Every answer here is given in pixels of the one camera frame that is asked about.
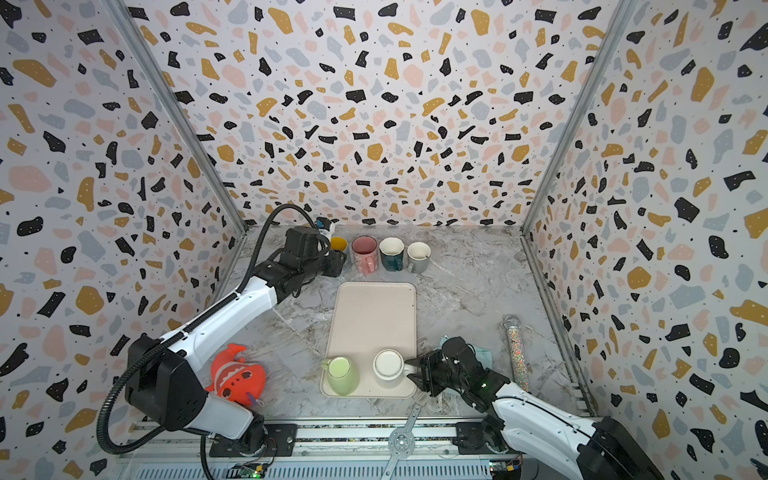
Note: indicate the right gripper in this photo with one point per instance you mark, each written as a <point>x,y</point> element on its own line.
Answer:
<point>434,372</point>

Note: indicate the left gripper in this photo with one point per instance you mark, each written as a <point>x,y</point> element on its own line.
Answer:
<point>336,263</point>

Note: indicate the white mug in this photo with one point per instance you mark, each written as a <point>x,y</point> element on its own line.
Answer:
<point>390,369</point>

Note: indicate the light blue mug yellow inside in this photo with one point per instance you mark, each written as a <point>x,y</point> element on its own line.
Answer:
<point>341,245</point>

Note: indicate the pink mug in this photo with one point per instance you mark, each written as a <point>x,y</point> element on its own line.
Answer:
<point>365,253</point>

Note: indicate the light green mug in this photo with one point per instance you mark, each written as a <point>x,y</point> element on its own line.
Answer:
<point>341,374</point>

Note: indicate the dark green mug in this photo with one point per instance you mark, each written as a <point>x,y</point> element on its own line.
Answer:
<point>392,254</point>

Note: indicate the grey mug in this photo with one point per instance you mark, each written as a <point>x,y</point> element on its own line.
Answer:
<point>419,255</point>

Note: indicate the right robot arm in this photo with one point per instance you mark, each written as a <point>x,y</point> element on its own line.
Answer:
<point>575,447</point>

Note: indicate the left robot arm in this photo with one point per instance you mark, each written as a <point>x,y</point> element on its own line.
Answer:
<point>162,376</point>

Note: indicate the teal cloth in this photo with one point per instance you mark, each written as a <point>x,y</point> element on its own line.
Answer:
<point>483,357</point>

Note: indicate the beige tray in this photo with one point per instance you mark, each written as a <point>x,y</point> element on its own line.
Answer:
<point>371,318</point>

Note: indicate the glitter bottle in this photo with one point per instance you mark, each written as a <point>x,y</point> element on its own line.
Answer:
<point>512,328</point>

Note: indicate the red fish plush toy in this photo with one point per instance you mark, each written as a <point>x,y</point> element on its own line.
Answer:
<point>235,380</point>

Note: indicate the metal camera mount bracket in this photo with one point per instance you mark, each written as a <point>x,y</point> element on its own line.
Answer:
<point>401,442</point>

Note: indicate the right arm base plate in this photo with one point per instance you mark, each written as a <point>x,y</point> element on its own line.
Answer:
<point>474,438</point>

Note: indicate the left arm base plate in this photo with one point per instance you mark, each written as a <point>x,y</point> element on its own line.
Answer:
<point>276,441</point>

